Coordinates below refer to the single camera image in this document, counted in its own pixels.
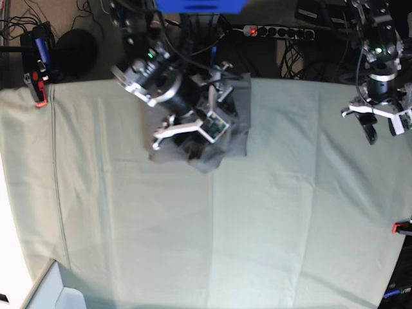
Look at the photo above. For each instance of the blue plastic crate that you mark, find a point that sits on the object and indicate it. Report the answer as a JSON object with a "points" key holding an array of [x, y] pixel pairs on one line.
{"points": [[200, 6]]}

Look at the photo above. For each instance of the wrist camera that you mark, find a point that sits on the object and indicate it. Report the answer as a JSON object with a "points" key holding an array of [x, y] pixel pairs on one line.
{"points": [[400, 122], [213, 127]]}

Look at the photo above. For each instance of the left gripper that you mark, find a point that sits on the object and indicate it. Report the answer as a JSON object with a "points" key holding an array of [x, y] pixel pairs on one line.
{"points": [[365, 110]]}

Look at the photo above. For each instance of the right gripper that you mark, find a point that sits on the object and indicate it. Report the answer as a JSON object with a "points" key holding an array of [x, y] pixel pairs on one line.
{"points": [[188, 99]]}

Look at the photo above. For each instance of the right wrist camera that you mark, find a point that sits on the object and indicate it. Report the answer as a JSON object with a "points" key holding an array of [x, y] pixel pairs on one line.
{"points": [[213, 127]]}

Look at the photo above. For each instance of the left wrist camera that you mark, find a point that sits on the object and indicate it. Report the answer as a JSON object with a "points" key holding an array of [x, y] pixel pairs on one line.
{"points": [[400, 122]]}

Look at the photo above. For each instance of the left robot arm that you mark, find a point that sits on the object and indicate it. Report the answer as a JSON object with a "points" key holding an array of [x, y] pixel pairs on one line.
{"points": [[378, 65]]}

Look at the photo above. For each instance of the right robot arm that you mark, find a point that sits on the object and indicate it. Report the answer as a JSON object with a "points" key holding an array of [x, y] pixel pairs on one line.
{"points": [[149, 47]]}

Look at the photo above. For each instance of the white power strip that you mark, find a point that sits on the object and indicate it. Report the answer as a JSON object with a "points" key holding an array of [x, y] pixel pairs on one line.
{"points": [[279, 32]]}

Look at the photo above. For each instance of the grey t-shirt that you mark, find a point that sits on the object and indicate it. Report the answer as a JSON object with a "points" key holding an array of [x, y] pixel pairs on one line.
{"points": [[238, 128]]}

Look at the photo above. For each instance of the black round base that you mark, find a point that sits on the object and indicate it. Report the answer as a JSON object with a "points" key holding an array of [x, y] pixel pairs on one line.
{"points": [[76, 53]]}

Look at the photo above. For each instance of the white plastic bin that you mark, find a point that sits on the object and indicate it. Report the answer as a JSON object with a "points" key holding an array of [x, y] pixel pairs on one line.
{"points": [[49, 291]]}

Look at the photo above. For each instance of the red black clamp left corner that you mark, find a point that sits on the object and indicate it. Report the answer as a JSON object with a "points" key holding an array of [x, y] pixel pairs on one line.
{"points": [[36, 86]]}

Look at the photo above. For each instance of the red clamp right edge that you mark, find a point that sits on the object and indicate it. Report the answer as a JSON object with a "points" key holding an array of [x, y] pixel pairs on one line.
{"points": [[403, 228]]}

